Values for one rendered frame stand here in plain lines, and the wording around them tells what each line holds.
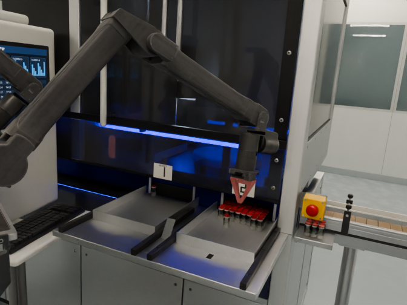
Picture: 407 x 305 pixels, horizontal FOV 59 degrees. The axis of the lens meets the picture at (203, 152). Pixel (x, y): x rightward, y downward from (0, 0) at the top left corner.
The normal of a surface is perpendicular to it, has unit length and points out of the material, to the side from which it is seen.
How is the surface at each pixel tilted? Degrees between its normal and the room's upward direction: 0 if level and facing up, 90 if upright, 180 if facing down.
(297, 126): 90
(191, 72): 90
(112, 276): 90
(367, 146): 90
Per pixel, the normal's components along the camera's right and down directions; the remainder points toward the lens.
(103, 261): -0.41, 0.18
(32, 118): 0.62, 0.03
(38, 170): 0.95, 0.13
